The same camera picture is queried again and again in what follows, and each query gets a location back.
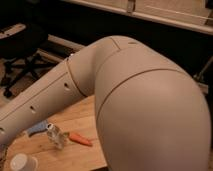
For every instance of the black office chair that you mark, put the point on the black office chair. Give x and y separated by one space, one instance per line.
18 46

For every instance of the white ceramic cup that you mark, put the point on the white ceramic cup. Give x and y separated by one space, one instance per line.
23 162

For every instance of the grey metal rail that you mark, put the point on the grey metal rail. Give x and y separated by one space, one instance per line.
56 48

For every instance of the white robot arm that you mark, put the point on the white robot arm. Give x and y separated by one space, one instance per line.
151 115

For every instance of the wooden table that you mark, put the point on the wooden table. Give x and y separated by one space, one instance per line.
79 119

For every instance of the orange carrot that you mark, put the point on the orange carrot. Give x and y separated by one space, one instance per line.
79 139

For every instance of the clear plastic bottle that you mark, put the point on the clear plastic bottle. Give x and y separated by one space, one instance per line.
56 136

